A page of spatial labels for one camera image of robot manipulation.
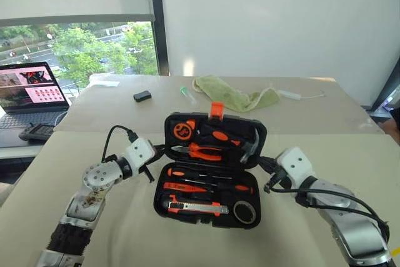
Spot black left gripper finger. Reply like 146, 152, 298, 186
141, 166, 156, 184
153, 143, 170, 159

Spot small black rectangular box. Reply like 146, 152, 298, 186
132, 90, 153, 103

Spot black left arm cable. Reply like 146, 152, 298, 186
101, 125, 139, 164

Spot white laptop cable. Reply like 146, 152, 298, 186
52, 111, 69, 128

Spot black orange tool kit case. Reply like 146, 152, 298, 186
152, 101, 268, 229

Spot open laptop computer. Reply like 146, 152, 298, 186
0, 61, 71, 148

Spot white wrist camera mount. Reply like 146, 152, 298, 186
276, 146, 317, 187
124, 137, 156, 176

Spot orange handled pliers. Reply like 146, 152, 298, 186
171, 142, 223, 163

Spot orange voltage tester pen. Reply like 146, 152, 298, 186
162, 181, 208, 194

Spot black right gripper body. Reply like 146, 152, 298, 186
264, 157, 284, 181

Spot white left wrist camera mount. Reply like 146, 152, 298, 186
124, 137, 156, 176

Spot long thin-shaft orange black screwdriver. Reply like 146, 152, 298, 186
166, 168, 234, 181

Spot white adapter with thin cable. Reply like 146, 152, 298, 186
277, 89, 326, 101

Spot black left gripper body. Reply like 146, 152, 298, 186
137, 153, 159, 173

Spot orange black tape measure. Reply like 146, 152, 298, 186
172, 118, 198, 140

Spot green cloth towel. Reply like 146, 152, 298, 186
191, 74, 281, 113

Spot thick-shaft orange black screwdriver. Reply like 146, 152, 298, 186
179, 177, 254, 193

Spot claw hammer black orange handle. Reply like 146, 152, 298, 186
199, 123, 262, 164

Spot black handheld controller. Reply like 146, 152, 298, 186
18, 123, 56, 143

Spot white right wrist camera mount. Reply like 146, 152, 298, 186
276, 146, 317, 187

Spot white paper label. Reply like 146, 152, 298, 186
92, 80, 121, 88

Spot clear tube green cap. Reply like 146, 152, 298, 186
179, 86, 198, 104

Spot black electrical tape roll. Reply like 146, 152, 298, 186
232, 199, 258, 225

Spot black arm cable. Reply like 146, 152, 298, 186
101, 125, 139, 164
263, 174, 391, 244

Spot orange black utility knife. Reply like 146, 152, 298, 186
160, 194, 230, 217

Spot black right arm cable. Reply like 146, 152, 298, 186
263, 174, 391, 244

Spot black window post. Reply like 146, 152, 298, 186
146, 0, 171, 77

